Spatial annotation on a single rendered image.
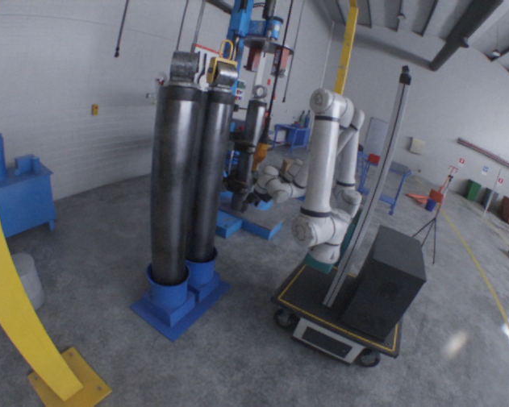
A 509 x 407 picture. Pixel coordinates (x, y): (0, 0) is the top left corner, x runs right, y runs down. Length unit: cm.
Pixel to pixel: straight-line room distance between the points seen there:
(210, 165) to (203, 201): 23
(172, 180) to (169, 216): 19
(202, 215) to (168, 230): 31
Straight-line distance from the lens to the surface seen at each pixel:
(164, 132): 117
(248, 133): 275
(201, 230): 162
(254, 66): 294
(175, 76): 121
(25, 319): 110
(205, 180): 147
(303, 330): 170
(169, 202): 126
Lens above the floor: 145
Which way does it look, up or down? 23 degrees down
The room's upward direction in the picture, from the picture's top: 11 degrees clockwise
